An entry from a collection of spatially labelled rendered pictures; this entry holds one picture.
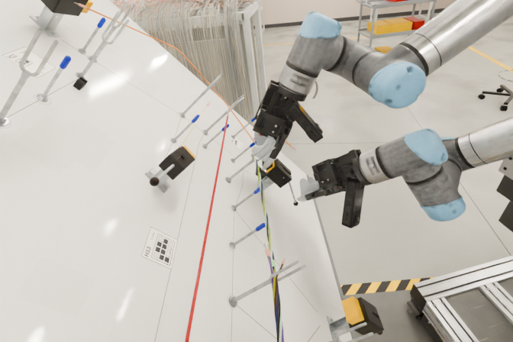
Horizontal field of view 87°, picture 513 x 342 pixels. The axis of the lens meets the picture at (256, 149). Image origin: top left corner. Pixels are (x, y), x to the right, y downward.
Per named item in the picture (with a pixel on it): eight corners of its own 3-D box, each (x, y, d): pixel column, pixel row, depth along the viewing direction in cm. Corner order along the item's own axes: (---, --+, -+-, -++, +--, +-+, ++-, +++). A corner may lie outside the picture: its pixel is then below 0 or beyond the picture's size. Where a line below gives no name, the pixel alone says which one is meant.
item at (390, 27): (404, 59, 460) (418, -15, 400) (421, 69, 419) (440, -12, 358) (346, 66, 461) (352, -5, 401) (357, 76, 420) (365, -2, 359)
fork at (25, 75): (12, 121, 34) (63, 39, 29) (3, 129, 33) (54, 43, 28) (-5, 112, 34) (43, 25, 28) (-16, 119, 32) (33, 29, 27)
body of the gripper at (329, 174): (324, 165, 74) (364, 148, 66) (335, 196, 72) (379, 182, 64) (308, 167, 68) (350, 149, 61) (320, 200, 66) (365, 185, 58)
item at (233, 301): (237, 297, 44) (304, 259, 39) (237, 309, 43) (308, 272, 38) (227, 293, 43) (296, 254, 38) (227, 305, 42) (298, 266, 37)
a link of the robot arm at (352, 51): (380, 96, 57) (337, 81, 53) (353, 79, 66) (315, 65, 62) (402, 59, 53) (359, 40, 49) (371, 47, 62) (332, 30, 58)
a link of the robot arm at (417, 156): (453, 172, 50) (429, 133, 49) (394, 188, 57) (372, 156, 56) (450, 152, 56) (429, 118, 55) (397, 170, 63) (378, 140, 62)
